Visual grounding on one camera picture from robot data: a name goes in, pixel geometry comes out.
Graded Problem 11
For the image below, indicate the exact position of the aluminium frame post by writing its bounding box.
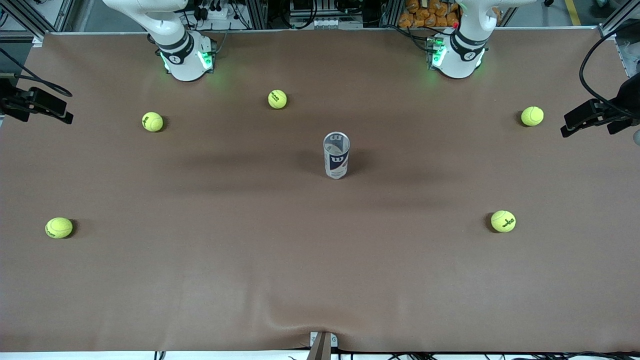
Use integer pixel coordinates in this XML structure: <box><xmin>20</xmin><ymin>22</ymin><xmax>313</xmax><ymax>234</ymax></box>
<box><xmin>246</xmin><ymin>0</ymin><xmax>269</xmax><ymax>30</ymax></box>
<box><xmin>381</xmin><ymin>0</ymin><xmax>401</xmax><ymax>28</ymax></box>

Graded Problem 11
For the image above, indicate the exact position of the white power strip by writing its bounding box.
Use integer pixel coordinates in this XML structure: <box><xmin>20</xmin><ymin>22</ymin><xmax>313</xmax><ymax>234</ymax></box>
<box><xmin>197</xmin><ymin>4</ymin><xmax>231</xmax><ymax>21</ymax></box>

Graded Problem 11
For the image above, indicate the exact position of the clear plastic tennis ball can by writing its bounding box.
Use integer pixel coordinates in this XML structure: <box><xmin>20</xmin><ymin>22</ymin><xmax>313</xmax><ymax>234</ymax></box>
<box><xmin>323</xmin><ymin>131</ymin><xmax>351</xmax><ymax>180</ymax></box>

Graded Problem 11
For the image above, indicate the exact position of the diagonal aluminium frame strut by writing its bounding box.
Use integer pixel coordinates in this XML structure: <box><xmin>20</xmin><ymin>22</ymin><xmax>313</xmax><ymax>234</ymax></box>
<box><xmin>7</xmin><ymin>0</ymin><xmax>53</xmax><ymax>38</ymax></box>
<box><xmin>601</xmin><ymin>0</ymin><xmax>640</xmax><ymax>36</ymax></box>

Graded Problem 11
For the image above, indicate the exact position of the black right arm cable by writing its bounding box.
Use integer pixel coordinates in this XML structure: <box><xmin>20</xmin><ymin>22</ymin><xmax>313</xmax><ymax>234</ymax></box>
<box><xmin>0</xmin><ymin>47</ymin><xmax>72</xmax><ymax>97</ymax></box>

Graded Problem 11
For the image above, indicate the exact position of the brown table mat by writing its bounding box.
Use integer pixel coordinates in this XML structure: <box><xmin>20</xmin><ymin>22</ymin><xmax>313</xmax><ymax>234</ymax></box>
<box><xmin>0</xmin><ymin>27</ymin><xmax>640</xmax><ymax>353</ymax></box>

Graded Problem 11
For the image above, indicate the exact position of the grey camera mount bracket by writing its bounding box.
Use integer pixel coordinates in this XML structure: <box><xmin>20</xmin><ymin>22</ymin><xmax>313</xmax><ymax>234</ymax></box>
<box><xmin>309</xmin><ymin>331</ymin><xmax>339</xmax><ymax>360</ymax></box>

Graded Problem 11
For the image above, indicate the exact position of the grey electronics rack unit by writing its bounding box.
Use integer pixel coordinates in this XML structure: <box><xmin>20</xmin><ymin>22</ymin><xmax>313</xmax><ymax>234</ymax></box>
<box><xmin>290</xmin><ymin>0</ymin><xmax>365</xmax><ymax>30</ymax></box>

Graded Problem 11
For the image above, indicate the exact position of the orange objects pile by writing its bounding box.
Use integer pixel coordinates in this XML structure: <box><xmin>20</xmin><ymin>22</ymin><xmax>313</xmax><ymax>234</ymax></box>
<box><xmin>398</xmin><ymin>0</ymin><xmax>461</xmax><ymax>28</ymax></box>

